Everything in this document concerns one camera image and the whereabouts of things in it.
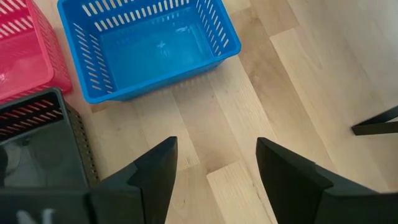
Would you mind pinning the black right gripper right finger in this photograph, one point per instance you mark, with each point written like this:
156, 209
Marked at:
295, 193

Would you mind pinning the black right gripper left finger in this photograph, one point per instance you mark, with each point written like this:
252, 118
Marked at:
146, 186

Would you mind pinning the black plastic basket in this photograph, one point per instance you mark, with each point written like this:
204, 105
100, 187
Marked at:
40, 152

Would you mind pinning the red plastic basket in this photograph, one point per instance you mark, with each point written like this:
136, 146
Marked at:
21, 59

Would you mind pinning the blue plastic basket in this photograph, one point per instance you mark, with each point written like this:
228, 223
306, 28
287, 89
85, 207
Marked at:
155, 53

